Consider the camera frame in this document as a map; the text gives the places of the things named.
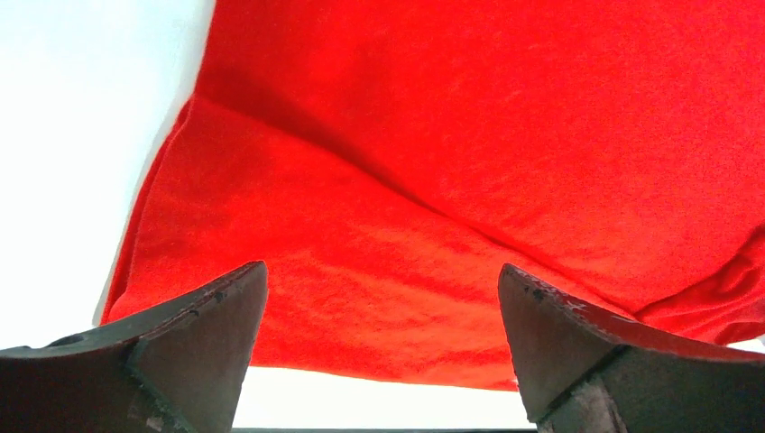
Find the red t shirt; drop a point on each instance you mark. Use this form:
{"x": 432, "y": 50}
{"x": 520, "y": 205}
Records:
{"x": 385, "y": 159}

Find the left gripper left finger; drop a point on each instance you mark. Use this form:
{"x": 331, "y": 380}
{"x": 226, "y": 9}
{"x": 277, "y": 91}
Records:
{"x": 176, "y": 367}

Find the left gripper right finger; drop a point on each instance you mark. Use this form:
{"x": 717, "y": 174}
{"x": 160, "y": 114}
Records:
{"x": 581, "y": 368}

